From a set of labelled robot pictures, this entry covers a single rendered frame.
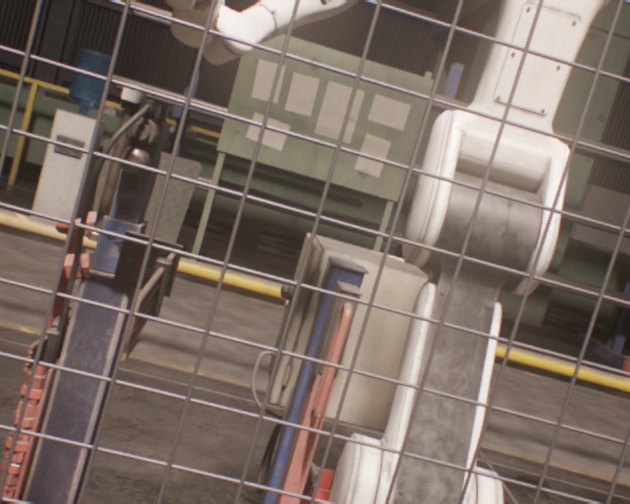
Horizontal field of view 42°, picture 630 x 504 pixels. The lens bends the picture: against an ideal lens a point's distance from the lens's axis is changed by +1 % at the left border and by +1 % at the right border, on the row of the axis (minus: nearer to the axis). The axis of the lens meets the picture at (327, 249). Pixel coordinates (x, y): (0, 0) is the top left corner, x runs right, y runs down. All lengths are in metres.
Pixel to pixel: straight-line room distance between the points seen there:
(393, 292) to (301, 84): 4.79
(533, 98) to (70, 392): 0.86
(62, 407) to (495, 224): 0.74
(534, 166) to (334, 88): 5.33
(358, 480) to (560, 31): 0.70
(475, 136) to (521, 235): 0.17
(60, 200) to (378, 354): 4.94
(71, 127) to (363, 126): 2.23
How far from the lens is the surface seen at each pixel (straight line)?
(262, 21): 1.43
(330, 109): 6.55
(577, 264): 10.28
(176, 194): 6.30
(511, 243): 1.21
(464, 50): 12.19
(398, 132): 6.62
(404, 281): 1.86
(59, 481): 1.46
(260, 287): 3.84
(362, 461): 1.17
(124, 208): 1.33
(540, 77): 1.28
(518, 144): 1.28
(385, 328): 1.87
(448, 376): 1.20
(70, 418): 1.42
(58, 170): 6.59
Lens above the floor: 1.15
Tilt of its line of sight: 6 degrees down
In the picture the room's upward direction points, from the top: 16 degrees clockwise
